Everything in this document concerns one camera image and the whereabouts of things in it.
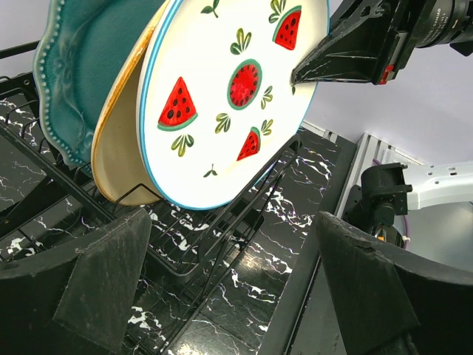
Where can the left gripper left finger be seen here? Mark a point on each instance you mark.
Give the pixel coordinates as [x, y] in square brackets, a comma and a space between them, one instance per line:
[75, 298]

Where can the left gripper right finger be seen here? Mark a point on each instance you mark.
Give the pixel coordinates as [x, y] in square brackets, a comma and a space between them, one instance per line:
[390, 301]

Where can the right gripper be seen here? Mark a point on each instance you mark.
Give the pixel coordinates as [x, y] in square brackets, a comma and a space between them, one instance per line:
[362, 46]

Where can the beige bird plate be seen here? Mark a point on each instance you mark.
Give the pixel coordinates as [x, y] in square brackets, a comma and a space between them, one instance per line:
[117, 168]

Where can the white watermelon plate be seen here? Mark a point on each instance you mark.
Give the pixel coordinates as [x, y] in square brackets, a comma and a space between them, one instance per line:
[216, 99]

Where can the teal scalloped plate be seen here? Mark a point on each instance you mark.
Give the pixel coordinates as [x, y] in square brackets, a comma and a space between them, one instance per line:
[85, 44]

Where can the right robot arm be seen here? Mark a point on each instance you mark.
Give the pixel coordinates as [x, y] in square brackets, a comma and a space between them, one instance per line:
[392, 189]

